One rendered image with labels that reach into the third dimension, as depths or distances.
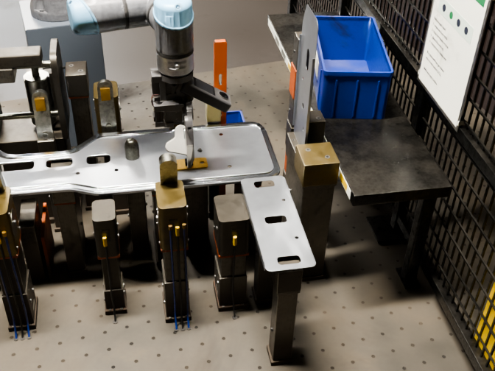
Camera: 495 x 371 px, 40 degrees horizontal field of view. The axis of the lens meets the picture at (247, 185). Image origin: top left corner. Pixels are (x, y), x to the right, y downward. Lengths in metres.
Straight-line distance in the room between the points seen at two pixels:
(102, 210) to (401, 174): 0.65
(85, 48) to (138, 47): 2.25
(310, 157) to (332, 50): 0.51
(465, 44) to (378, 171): 0.32
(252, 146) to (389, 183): 0.34
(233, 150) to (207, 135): 0.09
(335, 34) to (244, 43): 2.41
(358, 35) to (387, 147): 0.42
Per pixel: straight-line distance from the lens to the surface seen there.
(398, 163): 1.58
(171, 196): 1.41
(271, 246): 1.36
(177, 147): 1.46
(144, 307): 1.66
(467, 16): 1.45
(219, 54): 1.66
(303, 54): 1.55
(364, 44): 1.95
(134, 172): 1.56
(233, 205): 1.49
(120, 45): 4.31
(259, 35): 4.41
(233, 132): 1.67
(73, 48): 2.02
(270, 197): 1.48
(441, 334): 1.68
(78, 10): 1.41
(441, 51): 1.55
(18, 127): 1.82
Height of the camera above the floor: 1.94
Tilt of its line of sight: 38 degrees down
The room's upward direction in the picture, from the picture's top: 2 degrees clockwise
